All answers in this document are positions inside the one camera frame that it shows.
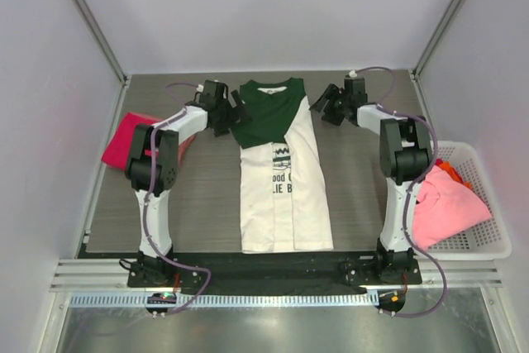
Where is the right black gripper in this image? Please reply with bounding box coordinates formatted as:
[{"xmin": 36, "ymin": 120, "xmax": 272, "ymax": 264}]
[{"xmin": 309, "ymin": 83, "xmax": 350, "ymax": 126}]

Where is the white green printed t-shirt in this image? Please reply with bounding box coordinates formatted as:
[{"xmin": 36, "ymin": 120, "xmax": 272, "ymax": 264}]
[{"xmin": 231, "ymin": 78, "xmax": 334, "ymax": 254}]

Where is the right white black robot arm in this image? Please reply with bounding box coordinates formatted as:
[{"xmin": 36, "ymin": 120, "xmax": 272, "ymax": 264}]
[{"xmin": 311, "ymin": 77, "xmax": 436, "ymax": 286}]

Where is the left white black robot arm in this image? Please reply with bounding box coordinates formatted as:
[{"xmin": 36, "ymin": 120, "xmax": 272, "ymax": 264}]
[{"xmin": 120, "ymin": 80, "xmax": 252, "ymax": 287}]

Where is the folded salmon t-shirt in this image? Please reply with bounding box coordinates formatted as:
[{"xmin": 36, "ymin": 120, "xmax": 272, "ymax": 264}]
[{"xmin": 179, "ymin": 135, "xmax": 196, "ymax": 163}]

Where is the folded magenta t-shirt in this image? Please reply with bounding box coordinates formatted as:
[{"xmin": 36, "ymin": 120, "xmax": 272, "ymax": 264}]
[{"xmin": 101, "ymin": 112, "xmax": 161, "ymax": 171}]

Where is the orange t-shirt in basket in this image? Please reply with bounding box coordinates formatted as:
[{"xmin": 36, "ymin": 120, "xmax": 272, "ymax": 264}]
[{"xmin": 436, "ymin": 159, "xmax": 473, "ymax": 190}]

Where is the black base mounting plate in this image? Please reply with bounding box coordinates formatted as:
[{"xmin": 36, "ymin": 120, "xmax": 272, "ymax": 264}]
[{"xmin": 126, "ymin": 250, "xmax": 422, "ymax": 294}]

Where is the pink t-shirt in basket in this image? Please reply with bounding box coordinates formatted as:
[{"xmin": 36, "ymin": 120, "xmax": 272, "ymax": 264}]
[{"xmin": 412, "ymin": 165, "xmax": 492, "ymax": 250}]

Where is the white plastic laundry basket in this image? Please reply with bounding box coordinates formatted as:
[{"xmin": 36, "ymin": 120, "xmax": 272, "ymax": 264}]
[{"xmin": 412, "ymin": 141, "xmax": 512, "ymax": 261}]

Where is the white slotted cable duct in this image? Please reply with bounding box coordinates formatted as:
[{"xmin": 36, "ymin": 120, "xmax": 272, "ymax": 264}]
[{"xmin": 69, "ymin": 291, "xmax": 379, "ymax": 309}]

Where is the aluminium front rail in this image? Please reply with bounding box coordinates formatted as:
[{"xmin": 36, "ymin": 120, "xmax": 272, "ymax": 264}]
[{"xmin": 50, "ymin": 253, "xmax": 501, "ymax": 296}]

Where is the left aluminium frame post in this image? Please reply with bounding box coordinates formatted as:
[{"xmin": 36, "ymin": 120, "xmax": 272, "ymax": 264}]
[{"xmin": 72, "ymin": 0, "xmax": 127, "ymax": 85}]

